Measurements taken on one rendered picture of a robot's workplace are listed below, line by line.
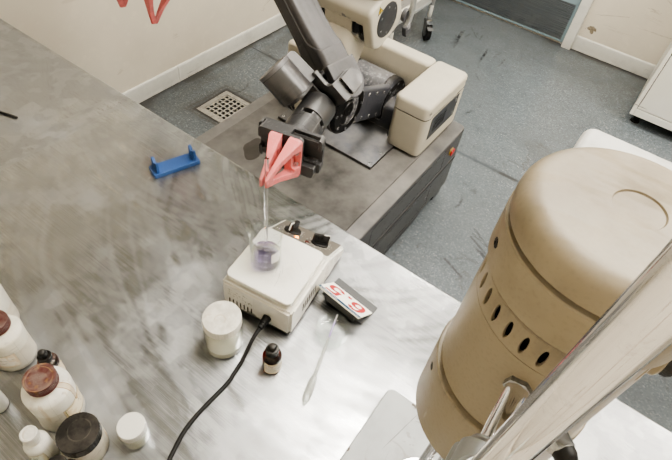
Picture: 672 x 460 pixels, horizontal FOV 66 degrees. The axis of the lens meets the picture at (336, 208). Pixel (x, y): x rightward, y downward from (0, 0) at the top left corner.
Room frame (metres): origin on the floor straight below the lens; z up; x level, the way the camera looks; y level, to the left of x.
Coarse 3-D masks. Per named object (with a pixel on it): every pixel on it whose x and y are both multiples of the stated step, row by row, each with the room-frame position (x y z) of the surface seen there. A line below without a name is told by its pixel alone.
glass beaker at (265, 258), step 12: (252, 228) 0.51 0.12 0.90; (276, 228) 0.52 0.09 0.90; (252, 240) 0.51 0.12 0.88; (276, 240) 0.52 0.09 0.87; (252, 252) 0.48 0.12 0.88; (264, 252) 0.48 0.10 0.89; (276, 252) 0.49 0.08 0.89; (252, 264) 0.48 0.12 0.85; (264, 264) 0.48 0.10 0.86; (276, 264) 0.49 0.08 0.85
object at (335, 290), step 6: (330, 288) 0.51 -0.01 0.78; (336, 288) 0.52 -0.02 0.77; (336, 294) 0.50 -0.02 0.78; (342, 294) 0.51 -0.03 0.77; (342, 300) 0.48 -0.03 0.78; (348, 300) 0.49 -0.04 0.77; (354, 300) 0.50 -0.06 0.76; (348, 306) 0.47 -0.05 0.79; (354, 306) 0.48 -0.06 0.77; (360, 306) 0.49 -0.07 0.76; (360, 312) 0.47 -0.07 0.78; (366, 312) 0.48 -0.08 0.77
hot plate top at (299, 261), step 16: (288, 240) 0.55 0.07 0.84; (240, 256) 0.50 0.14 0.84; (288, 256) 0.52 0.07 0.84; (304, 256) 0.52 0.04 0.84; (320, 256) 0.53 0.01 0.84; (240, 272) 0.47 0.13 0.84; (256, 272) 0.48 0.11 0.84; (272, 272) 0.48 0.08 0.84; (288, 272) 0.49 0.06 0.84; (304, 272) 0.49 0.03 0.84; (256, 288) 0.45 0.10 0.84; (272, 288) 0.45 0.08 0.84; (288, 288) 0.46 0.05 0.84; (288, 304) 0.43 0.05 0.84
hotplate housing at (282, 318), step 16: (336, 256) 0.57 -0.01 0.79; (320, 272) 0.51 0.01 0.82; (224, 288) 0.46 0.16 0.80; (240, 288) 0.46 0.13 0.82; (304, 288) 0.47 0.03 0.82; (240, 304) 0.45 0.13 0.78; (256, 304) 0.44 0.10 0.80; (272, 304) 0.44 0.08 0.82; (304, 304) 0.46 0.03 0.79; (272, 320) 0.43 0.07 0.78; (288, 320) 0.42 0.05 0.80
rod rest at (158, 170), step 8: (192, 152) 0.79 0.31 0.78; (152, 160) 0.75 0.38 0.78; (168, 160) 0.78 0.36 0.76; (176, 160) 0.78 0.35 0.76; (184, 160) 0.78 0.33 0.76; (192, 160) 0.79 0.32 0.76; (152, 168) 0.75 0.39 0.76; (160, 168) 0.75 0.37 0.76; (168, 168) 0.75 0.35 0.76; (176, 168) 0.76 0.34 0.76; (184, 168) 0.77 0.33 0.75; (160, 176) 0.73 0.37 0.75
